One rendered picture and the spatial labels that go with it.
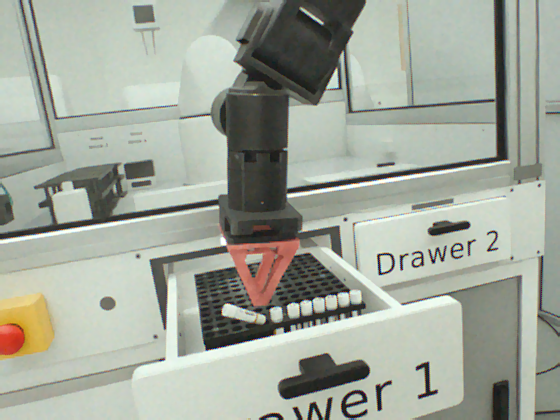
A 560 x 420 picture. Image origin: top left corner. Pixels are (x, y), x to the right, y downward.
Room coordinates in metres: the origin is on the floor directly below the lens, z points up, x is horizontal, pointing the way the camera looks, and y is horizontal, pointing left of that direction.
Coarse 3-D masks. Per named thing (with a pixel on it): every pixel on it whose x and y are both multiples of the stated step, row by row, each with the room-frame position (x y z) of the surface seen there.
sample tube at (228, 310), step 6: (228, 306) 0.43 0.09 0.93; (234, 306) 0.43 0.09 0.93; (222, 312) 0.43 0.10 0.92; (228, 312) 0.43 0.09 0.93; (234, 312) 0.43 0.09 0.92; (240, 312) 0.43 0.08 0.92; (246, 312) 0.44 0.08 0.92; (252, 312) 0.44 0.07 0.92; (240, 318) 0.43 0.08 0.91; (246, 318) 0.43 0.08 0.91; (252, 318) 0.44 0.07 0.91; (258, 318) 0.44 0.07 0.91; (264, 318) 0.45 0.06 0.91
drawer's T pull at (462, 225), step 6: (438, 222) 0.73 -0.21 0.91; (444, 222) 0.73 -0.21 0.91; (450, 222) 0.72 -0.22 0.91; (456, 222) 0.71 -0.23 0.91; (462, 222) 0.71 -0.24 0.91; (468, 222) 0.71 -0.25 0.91; (432, 228) 0.70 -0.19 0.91; (438, 228) 0.70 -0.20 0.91; (444, 228) 0.70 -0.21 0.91; (450, 228) 0.70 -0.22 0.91; (456, 228) 0.71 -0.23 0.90; (462, 228) 0.71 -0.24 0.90; (432, 234) 0.70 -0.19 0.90; (438, 234) 0.70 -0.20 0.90
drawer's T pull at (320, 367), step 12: (300, 360) 0.34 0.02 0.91; (312, 360) 0.34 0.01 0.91; (324, 360) 0.34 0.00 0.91; (360, 360) 0.33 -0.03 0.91; (300, 372) 0.34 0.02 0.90; (312, 372) 0.32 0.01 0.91; (324, 372) 0.32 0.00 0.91; (336, 372) 0.32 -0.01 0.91; (348, 372) 0.32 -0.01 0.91; (360, 372) 0.32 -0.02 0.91; (288, 384) 0.31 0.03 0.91; (300, 384) 0.31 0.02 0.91; (312, 384) 0.31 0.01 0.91; (324, 384) 0.31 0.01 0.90; (336, 384) 0.32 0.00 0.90; (288, 396) 0.31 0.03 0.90
